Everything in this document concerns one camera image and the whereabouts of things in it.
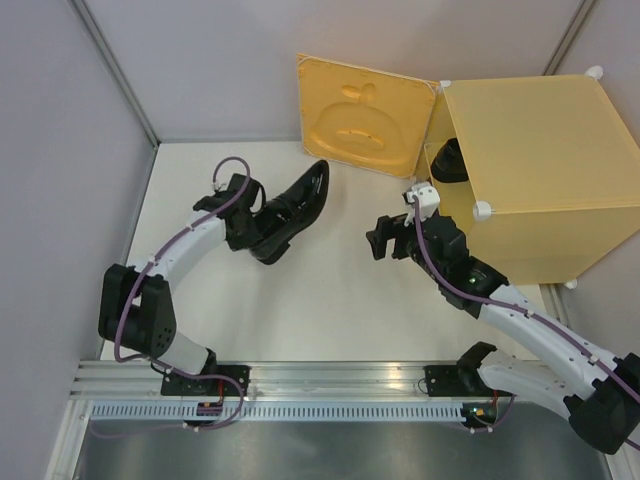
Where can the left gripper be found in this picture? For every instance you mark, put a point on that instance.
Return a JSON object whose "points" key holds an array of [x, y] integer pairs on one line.
{"points": [[250, 237]]}

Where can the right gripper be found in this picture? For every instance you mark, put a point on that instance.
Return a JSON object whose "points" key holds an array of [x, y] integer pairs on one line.
{"points": [[389, 228]]}

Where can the black loafer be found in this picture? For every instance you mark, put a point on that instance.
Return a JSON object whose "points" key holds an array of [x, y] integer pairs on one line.
{"points": [[287, 214], [448, 165]]}

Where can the yellow cabinet door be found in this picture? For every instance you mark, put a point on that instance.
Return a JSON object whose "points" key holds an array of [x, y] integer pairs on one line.
{"points": [[363, 117]]}

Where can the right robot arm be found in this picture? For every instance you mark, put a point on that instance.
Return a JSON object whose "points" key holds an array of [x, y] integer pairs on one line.
{"points": [[596, 391]]}

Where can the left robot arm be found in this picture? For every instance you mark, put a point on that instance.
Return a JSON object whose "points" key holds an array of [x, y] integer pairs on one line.
{"points": [[137, 311]]}

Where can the yellow plastic shoe cabinet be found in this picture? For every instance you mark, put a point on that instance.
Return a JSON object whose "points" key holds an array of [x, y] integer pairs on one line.
{"points": [[553, 172]]}

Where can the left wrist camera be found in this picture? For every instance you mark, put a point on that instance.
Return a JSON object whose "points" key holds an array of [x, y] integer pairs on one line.
{"points": [[219, 186]]}

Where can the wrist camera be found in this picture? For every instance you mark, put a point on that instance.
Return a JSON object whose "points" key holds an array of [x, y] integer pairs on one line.
{"points": [[423, 201], [219, 186]]}

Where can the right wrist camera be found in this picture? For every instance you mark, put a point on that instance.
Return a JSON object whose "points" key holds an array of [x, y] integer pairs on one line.
{"points": [[423, 201]]}

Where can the aluminium mounting rail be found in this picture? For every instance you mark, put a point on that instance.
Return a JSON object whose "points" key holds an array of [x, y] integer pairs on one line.
{"points": [[271, 381]]}

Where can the white slotted cable duct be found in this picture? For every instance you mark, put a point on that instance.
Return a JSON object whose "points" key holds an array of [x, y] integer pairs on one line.
{"points": [[280, 411]]}

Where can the left aluminium corner post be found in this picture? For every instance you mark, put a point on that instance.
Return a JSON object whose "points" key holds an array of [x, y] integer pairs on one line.
{"points": [[84, 14]]}

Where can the aluminium corner post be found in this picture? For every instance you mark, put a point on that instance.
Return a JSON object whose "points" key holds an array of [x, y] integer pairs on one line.
{"points": [[578, 20], [84, 14]]}

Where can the right aluminium corner post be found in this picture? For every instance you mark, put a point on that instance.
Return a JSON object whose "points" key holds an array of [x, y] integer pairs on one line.
{"points": [[578, 20]]}

